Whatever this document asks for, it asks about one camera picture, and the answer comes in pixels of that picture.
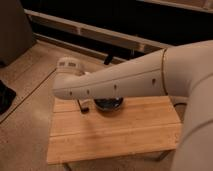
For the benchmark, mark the wooden table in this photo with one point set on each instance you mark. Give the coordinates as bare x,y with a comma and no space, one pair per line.
141,125

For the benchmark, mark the dark ceramic bowl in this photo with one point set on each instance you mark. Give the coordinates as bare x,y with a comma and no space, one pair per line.
107,105

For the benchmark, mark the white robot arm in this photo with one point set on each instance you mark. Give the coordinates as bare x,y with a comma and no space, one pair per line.
181,71

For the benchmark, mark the black blurry foreground object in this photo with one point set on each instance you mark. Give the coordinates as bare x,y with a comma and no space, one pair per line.
7,95

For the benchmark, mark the white metal rail frame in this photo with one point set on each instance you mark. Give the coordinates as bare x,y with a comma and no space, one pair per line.
97,41

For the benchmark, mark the small dark rectangular block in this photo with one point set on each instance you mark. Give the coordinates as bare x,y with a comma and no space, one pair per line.
83,109

